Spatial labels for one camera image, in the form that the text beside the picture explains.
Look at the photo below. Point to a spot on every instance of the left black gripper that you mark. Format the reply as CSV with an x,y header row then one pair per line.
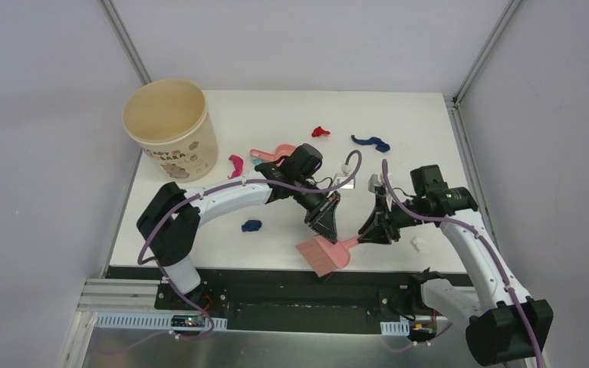
x,y
322,208

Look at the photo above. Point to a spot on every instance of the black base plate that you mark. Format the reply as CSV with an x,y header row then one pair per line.
x,y
323,320

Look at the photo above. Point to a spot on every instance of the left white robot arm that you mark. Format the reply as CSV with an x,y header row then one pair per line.
x,y
170,222

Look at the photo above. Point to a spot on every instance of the pink hand brush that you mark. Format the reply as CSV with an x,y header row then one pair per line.
x,y
325,257

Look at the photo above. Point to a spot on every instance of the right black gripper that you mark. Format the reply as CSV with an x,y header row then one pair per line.
x,y
377,228

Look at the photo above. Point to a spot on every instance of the white paper scrap right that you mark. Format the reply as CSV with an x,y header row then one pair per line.
x,y
418,244

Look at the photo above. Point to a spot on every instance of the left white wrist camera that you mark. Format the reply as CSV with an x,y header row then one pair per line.
x,y
344,179

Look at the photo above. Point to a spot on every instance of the magenta paper scrap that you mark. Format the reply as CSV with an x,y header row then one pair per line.
x,y
238,166

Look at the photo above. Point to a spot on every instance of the pink plastic dustpan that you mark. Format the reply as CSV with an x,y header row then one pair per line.
x,y
279,151

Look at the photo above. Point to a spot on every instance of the aluminium frame post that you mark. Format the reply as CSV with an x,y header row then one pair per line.
x,y
126,42
487,49

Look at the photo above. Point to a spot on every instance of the long blue paper scrap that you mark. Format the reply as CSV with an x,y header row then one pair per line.
x,y
377,143

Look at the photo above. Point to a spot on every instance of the beige paper bucket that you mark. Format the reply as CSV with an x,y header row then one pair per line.
x,y
170,121

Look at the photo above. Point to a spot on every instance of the red paper scrap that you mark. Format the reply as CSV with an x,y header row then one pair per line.
x,y
319,131

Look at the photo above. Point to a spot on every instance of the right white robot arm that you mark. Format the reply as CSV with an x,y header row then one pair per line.
x,y
506,323

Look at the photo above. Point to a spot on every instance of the aluminium front rail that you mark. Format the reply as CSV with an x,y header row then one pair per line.
x,y
222,292

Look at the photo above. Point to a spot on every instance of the left aluminium frame post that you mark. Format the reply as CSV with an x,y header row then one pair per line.
x,y
126,42

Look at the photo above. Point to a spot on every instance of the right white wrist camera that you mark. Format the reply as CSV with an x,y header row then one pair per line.
x,y
375,183

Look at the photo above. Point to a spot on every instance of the right aluminium frame post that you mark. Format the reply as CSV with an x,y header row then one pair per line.
x,y
487,49

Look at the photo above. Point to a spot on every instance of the dark blue paper ball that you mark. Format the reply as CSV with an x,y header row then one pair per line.
x,y
251,225

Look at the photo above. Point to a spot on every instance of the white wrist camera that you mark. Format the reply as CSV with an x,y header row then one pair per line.
x,y
375,183
344,179

